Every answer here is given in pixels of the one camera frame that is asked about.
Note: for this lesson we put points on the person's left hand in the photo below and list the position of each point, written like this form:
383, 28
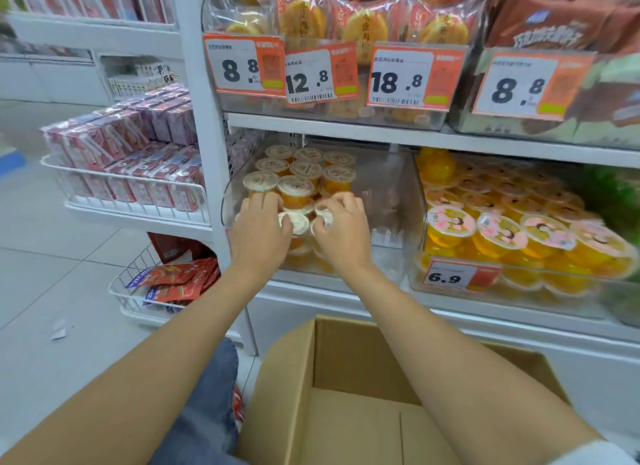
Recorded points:
257, 242

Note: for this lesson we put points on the white paper scrap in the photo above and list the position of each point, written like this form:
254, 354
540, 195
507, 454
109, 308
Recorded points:
59, 329

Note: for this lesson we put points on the person's left forearm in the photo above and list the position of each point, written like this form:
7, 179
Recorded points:
135, 369

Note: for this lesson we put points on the clear plastic shelf bin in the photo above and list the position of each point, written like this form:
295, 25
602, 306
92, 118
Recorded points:
385, 194

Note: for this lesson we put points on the pile of brown snack packets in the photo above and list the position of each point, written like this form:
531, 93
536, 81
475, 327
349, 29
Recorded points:
565, 22

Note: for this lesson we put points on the small orange jelly cup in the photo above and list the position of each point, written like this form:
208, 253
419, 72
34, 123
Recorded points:
300, 223
324, 212

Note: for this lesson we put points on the white metal shelf unit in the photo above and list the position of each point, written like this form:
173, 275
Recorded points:
200, 129

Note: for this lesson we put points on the person's right thumb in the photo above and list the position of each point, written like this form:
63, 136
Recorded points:
318, 229

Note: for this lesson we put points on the person's red shoe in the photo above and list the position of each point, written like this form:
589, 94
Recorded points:
238, 404

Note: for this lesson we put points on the person's left thumb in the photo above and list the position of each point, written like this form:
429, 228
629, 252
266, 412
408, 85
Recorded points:
289, 225

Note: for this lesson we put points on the green snack packets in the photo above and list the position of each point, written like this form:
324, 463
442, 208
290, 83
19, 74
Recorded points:
612, 199

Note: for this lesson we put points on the brown cardboard box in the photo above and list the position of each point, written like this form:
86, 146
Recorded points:
350, 409

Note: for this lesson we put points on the clear cake display bin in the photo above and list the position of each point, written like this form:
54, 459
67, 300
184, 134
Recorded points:
340, 112

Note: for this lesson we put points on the group of small jelly cups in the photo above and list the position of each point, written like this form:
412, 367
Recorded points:
297, 172

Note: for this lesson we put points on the pile of red snack packets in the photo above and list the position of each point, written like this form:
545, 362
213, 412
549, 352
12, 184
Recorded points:
177, 277

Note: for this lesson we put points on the person's right forearm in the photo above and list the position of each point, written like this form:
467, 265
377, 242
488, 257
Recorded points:
460, 374

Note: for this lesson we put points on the small white orange price tag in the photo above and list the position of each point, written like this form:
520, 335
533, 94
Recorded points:
460, 275

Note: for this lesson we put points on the stack of white small boxes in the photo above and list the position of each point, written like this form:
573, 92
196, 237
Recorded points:
140, 75

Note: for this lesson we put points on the stack of pink drink cartons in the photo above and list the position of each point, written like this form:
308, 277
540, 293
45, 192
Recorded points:
130, 144

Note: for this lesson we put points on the person's blue jeans leg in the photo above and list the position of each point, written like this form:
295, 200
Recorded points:
205, 414

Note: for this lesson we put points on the pile of yellow cake packets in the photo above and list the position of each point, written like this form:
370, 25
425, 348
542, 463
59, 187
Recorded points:
360, 22

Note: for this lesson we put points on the wide clear plastic bin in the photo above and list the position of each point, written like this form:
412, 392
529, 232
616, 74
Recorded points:
550, 299

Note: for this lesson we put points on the pile of large fruit cups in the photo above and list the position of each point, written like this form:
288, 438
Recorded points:
510, 219

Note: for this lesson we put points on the person's right hand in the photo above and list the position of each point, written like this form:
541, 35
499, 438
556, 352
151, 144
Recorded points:
345, 239

